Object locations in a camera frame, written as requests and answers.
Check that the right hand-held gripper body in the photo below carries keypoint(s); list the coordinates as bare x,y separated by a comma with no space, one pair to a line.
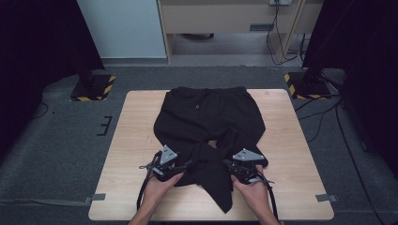
245,165

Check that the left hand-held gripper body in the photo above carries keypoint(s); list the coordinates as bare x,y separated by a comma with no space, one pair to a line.
167,159

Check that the black pants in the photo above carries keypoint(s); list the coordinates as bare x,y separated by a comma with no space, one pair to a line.
209,125

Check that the person's right hand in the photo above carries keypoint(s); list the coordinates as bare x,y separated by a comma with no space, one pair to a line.
252,192

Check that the person's left hand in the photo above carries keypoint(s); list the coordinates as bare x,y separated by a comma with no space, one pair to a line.
158,189

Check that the grey tape strip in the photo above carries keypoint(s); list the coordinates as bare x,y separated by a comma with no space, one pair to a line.
326,197
98,197

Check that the black striped stand base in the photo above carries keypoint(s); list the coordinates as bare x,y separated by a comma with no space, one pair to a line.
308,87
94,89

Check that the white panel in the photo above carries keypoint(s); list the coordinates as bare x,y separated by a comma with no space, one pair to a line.
122,28

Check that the beige wooden desk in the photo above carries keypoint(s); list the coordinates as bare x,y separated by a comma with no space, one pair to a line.
219,17

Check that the black curtain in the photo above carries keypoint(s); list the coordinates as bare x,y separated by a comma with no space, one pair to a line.
37,62
363,62

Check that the white power strip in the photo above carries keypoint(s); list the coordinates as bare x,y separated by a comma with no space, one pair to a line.
280,2

